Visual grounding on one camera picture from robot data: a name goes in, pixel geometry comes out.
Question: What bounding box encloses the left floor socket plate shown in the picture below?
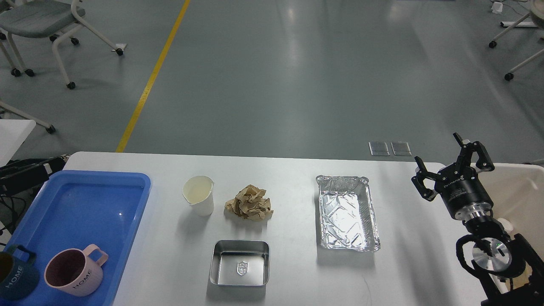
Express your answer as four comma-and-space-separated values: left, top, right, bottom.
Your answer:
368, 141, 391, 156

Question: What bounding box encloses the crumpled brown paper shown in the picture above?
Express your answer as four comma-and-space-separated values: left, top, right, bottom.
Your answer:
225, 184, 274, 221

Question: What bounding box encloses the white plastic bin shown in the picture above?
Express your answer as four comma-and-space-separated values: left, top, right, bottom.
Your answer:
479, 163, 544, 258

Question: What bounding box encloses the dark blue mug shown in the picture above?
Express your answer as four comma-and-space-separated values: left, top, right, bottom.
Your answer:
0, 244, 40, 300

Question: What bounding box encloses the white chair leg left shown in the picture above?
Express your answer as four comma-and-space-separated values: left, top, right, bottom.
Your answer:
0, 100, 56, 134

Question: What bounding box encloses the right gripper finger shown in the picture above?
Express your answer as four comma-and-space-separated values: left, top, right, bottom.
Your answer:
453, 133, 495, 175
411, 156, 442, 201

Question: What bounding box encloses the white cup in bin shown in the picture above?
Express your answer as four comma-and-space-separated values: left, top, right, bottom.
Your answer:
497, 218, 514, 234

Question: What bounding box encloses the white chair legs right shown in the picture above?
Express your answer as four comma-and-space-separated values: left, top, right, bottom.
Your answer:
489, 0, 544, 82

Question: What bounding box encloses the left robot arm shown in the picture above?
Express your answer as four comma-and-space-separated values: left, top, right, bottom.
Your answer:
0, 155, 70, 196

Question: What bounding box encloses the grey chair on castors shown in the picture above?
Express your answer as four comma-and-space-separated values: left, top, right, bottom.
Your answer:
0, 0, 124, 90

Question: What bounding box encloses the right floor socket plate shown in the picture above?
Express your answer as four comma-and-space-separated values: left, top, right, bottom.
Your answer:
390, 142, 412, 156

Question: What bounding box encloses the steel rectangular tray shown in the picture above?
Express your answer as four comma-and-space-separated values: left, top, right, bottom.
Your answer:
209, 240, 270, 287

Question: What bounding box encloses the white paper cup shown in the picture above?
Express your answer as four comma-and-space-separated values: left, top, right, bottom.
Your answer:
182, 176, 214, 217

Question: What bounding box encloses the blue plastic tray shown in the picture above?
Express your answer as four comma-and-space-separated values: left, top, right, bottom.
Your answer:
1, 170, 151, 306

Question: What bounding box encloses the pink mug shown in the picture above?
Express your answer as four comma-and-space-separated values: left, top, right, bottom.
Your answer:
43, 244, 109, 298

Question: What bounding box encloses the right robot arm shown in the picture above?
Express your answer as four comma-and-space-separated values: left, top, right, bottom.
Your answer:
411, 133, 544, 306

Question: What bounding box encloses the white side table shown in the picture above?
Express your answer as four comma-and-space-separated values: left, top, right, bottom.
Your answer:
0, 119, 36, 167

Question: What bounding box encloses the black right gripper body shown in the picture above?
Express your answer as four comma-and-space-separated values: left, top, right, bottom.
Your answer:
434, 165, 493, 221

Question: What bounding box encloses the floor socket plate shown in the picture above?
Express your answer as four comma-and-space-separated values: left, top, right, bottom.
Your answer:
390, 142, 412, 156
368, 141, 391, 156

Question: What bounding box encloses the aluminium foil tray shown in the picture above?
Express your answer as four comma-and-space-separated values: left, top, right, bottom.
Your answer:
315, 176, 381, 252

